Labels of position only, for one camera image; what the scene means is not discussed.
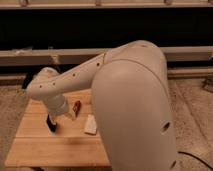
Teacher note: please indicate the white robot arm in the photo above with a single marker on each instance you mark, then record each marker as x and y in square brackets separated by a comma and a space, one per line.
[130, 101]

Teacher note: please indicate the white sponge block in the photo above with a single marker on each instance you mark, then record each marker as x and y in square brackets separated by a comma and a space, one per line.
[90, 125]

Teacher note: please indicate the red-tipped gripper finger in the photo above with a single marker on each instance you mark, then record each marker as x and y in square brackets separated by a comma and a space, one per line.
[76, 108]

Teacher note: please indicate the black eraser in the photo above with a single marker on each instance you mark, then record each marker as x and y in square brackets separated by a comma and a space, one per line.
[51, 126]

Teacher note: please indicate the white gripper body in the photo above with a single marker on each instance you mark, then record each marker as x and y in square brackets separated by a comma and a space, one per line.
[57, 106]

